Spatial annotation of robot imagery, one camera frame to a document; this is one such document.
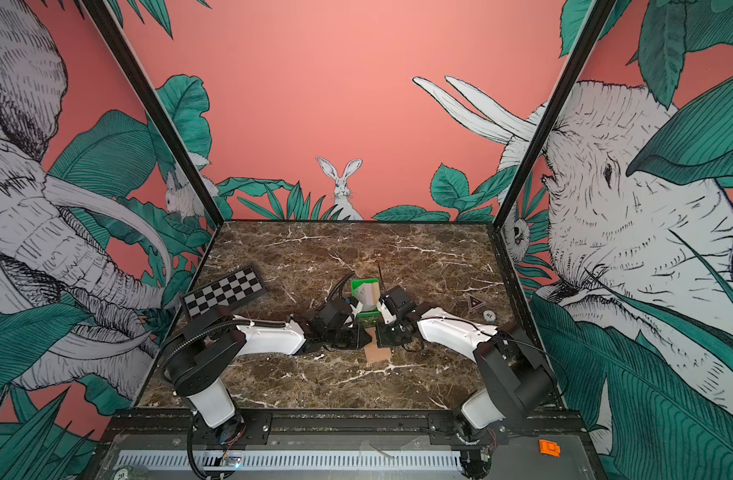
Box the triangle marker sticker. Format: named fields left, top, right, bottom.
left=466, top=294, right=485, bottom=312

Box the black frame post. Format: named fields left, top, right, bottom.
left=82, top=0, right=224, bottom=228
left=493, top=0, right=615, bottom=231

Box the black mounting rail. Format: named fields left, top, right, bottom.
left=100, top=408, right=588, bottom=447

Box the right black frame post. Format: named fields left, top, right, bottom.
left=493, top=0, right=615, bottom=231

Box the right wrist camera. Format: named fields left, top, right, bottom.
left=377, top=300, right=396, bottom=325

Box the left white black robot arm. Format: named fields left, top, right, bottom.
left=160, top=299, right=372, bottom=430

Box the orange connector block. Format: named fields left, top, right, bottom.
left=538, top=439, right=561, bottom=458

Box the tan leather card holder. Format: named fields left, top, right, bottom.
left=364, top=327, right=392, bottom=364

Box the white slotted cable duct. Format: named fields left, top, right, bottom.
left=114, top=450, right=462, bottom=473

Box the left black frame post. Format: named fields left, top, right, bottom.
left=82, top=0, right=224, bottom=228

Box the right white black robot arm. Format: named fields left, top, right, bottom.
left=377, top=287, right=556, bottom=433

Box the green plastic card tray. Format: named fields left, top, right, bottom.
left=348, top=278, right=381, bottom=327

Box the black white checkerboard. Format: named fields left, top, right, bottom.
left=182, top=264, right=268, bottom=319

